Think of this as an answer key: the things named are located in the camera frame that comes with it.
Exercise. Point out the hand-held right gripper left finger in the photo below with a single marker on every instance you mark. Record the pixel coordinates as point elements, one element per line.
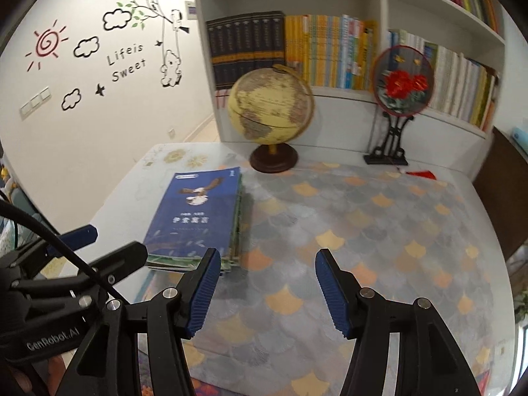
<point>202,297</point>

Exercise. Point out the red sun wall sticker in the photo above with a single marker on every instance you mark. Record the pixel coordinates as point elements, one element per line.
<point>47,43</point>

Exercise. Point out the ginkgo leaf tablecloth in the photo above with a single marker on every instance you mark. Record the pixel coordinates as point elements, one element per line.
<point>350,222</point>

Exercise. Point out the row of dark volumes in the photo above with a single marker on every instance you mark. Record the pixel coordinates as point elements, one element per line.
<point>243,49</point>

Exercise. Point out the wall outlet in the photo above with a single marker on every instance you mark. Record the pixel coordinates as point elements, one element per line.
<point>172,133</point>

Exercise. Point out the white bookshelf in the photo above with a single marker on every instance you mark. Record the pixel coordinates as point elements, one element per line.
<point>342,119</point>

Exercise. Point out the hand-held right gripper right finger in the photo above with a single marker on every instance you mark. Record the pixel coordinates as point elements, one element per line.
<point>334,297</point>

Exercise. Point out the red tassel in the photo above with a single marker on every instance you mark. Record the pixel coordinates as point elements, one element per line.
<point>423,174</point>

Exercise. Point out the cloud wall sticker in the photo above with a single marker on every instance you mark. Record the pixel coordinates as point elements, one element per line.
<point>87,47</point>
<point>72,100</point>
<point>117,18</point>

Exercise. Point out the light switch panel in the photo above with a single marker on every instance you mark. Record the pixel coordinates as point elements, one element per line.
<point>35,102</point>

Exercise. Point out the stack of books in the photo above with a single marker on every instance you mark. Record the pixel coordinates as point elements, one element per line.
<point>194,214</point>

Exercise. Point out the globe on wooden stand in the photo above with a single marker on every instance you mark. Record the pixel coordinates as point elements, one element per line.
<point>268,99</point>

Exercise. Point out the row of yellow spine books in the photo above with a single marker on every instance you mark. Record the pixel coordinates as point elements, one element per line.
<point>330,53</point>

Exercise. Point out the black bird wall sticker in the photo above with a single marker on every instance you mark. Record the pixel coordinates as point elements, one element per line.
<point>100,90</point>

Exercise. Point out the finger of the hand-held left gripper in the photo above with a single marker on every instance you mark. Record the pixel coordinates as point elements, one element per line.
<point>74,239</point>
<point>119,262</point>

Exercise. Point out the embroidered round fan on stand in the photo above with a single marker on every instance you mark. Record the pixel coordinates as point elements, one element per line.
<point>402,82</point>

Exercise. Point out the row of pale spine books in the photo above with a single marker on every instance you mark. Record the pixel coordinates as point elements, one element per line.
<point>453,86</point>

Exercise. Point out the lettering wall sticker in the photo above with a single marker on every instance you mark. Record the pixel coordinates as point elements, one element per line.
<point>126,64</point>

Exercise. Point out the wall control panel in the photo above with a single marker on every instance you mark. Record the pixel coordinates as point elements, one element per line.
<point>191,11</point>

